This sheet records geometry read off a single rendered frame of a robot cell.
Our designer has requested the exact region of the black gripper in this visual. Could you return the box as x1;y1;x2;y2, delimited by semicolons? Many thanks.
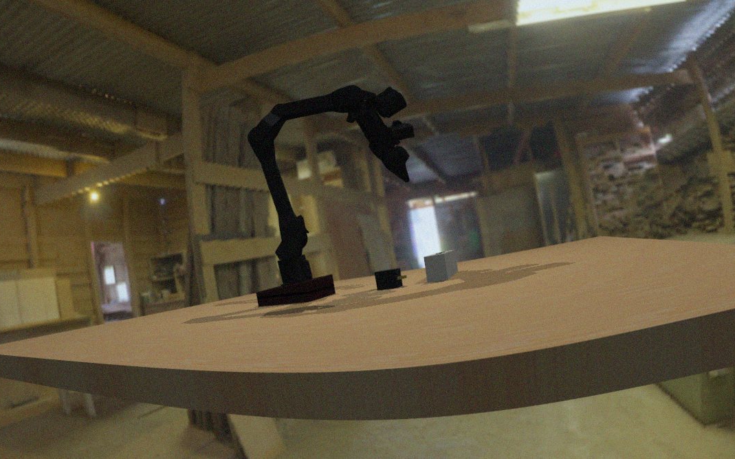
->
364;123;410;183

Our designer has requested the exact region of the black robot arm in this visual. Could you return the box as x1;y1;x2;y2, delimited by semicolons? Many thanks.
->
248;85;415;286

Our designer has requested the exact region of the black two-prong plug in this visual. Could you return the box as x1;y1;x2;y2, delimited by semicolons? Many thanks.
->
375;269;406;290

